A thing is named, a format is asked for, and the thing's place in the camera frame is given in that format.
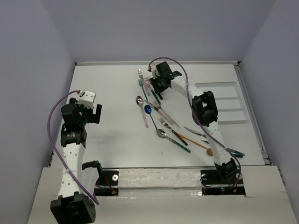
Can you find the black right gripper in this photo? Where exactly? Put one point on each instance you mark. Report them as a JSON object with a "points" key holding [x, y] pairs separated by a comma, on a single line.
{"points": [[157, 89]]}

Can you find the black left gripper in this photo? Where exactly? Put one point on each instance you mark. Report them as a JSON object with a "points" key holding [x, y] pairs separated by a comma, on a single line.
{"points": [[93, 118]]}

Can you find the silver fork teal speckled handle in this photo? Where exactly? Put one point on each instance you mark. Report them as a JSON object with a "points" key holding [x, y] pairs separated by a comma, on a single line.
{"points": [[156, 97]]}

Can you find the silver fork slim handle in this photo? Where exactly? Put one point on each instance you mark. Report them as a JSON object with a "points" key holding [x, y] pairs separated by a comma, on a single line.
{"points": [[159, 108]]}

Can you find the gold fork green handle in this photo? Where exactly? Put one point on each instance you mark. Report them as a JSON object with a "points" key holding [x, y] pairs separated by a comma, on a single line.
{"points": [[147, 80]]}

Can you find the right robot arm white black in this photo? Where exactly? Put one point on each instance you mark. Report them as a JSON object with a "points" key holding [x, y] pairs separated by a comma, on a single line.
{"points": [[204, 113]]}

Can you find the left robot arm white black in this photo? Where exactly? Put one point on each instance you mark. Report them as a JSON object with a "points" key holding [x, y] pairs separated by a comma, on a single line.
{"points": [[76, 201]]}

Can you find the blue spoon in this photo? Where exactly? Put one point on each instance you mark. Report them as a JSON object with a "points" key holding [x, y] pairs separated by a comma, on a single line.
{"points": [[148, 111]]}

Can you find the white compartment tray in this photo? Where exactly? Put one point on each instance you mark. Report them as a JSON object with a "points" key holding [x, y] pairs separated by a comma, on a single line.
{"points": [[229, 101]]}

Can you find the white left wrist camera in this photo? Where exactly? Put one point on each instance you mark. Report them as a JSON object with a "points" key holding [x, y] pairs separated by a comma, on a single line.
{"points": [[87, 98]]}

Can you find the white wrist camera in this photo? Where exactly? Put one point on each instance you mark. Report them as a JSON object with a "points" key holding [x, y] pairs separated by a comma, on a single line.
{"points": [[152, 68], [87, 98]]}

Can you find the silver spoon pink handle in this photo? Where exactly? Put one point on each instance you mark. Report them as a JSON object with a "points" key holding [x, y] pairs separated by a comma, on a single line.
{"points": [[139, 101]]}

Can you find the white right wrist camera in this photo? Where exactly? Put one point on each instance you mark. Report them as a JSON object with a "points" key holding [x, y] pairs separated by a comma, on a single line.
{"points": [[152, 68]]}

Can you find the silver fork black speckled handle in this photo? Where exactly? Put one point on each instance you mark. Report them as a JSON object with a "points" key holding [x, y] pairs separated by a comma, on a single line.
{"points": [[165, 124]]}

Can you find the silver knife pink handle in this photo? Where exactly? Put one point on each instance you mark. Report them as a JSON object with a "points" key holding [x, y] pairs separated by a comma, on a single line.
{"points": [[162, 114]]}

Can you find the silver fork pink handle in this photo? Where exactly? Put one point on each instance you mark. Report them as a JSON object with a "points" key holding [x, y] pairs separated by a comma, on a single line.
{"points": [[143, 82]]}

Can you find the silver spoon teal speckled handle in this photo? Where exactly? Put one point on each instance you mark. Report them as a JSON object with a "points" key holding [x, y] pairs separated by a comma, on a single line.
{"points": [[162, 134]]}

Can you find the knife black speckled handle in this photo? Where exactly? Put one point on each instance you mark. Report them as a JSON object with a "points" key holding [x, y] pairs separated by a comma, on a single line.
{"points": [[195, 132]]}

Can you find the gold spoon orange handle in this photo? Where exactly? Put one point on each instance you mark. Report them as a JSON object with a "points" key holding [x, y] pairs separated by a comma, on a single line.
{"points": [[208, 150]]}

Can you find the gold utensil teal handle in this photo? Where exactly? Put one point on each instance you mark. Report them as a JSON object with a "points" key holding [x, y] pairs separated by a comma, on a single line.
{"points": [[236, 153]]}

